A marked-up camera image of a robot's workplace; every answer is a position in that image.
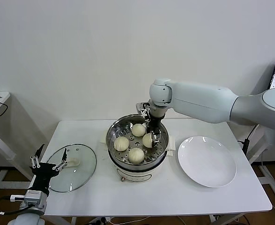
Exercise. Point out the white electric cooker base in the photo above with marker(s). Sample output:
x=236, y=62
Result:
x=137, y=174

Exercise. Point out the stainless steel steamer basket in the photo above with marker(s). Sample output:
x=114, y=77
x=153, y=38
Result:
x=122, y=132

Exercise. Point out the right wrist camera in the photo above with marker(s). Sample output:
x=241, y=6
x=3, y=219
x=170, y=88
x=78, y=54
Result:
x=142, y=109

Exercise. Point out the round glass pot lid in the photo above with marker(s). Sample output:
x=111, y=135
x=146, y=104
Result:
x=85, y=164

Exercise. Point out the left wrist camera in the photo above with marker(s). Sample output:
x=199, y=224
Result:
x=17, y=198

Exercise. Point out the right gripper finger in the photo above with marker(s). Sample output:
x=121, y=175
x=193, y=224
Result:
x=157, y=139

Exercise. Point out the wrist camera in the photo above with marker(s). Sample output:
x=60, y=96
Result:
x=17, y=198
x=142, y=109

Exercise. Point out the round white plate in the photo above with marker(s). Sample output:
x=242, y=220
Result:
x=205, y=161

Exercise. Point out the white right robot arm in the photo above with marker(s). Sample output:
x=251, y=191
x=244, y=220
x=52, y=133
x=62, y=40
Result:
x=202, y=100

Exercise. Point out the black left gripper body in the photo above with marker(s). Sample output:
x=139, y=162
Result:
x=44, y=172

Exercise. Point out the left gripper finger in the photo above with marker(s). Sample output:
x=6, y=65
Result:
x=64, y=154
x=34, y=161

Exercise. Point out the white power strip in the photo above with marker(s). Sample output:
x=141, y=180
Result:
x=103, y=219

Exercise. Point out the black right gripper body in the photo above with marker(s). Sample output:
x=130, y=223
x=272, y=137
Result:
x=154, y=124

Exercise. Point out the white steamed baozi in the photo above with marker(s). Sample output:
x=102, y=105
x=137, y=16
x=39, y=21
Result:
x=138, y=130
x=147, y=140
x=136, y=155
x=121, y=144

